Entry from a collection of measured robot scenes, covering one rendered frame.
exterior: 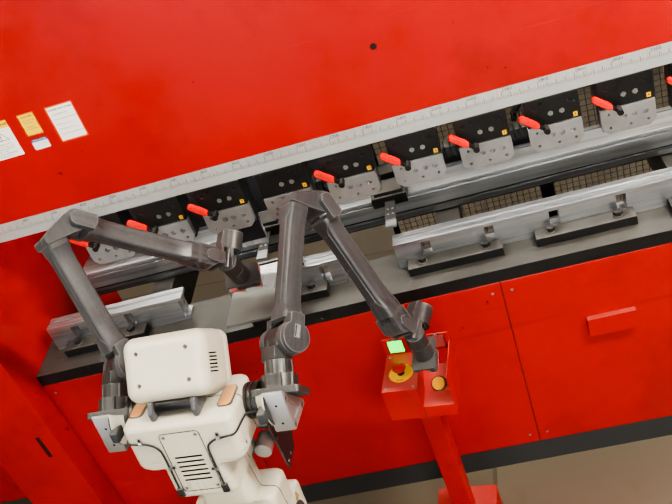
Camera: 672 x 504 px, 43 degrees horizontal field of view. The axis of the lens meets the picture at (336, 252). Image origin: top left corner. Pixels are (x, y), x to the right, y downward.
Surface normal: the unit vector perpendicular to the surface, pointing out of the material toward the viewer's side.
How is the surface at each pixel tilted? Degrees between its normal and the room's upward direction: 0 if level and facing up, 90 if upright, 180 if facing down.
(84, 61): 90
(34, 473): 90
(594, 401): 90
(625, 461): 0
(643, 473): 0
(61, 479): 90
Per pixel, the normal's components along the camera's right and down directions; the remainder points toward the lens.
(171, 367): -0.29, -0.08
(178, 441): -0.16, 0.48
